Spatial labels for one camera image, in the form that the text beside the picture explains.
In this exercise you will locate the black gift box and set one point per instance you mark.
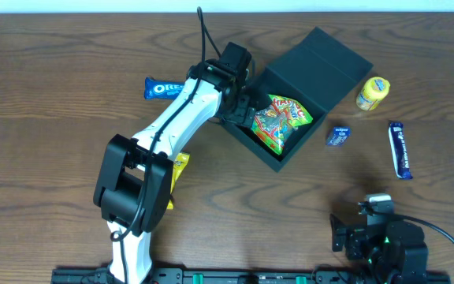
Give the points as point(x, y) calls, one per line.
point(318, 72)

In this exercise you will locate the green Haribo gummy candy bag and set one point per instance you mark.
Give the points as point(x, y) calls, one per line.
point(277, 122)

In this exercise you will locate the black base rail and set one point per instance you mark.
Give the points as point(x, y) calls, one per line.
point(179, 276)

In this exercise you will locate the blue Dairy Milk chocolate bar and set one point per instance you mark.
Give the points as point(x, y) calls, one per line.
point(399, 150)

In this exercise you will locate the blue Eclipse mint box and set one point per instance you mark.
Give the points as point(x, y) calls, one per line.
point(338, 136)

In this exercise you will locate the yellow candy bottle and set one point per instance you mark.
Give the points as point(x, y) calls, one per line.
point(373, 92)

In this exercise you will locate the yellow snack nut bag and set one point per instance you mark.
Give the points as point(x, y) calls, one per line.
point(179, 165)

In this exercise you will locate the blue Oreo cookie pack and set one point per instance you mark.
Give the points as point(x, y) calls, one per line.
point(157, 89)

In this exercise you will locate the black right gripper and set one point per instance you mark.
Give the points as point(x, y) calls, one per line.
point(340, 233)

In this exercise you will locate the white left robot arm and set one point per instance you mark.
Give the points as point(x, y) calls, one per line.
point(134, 184)

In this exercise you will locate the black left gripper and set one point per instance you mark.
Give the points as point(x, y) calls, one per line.
point(244, 112)

